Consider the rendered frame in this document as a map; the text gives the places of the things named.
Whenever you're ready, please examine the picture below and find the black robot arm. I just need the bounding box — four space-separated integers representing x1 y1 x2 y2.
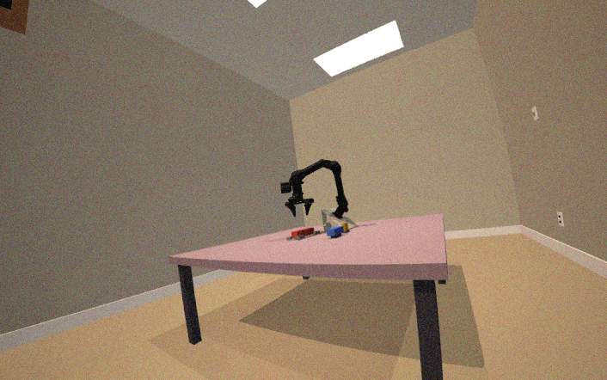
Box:
280 159 349 219

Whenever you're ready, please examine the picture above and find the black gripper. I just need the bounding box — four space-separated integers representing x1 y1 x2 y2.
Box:
285 191 314 217

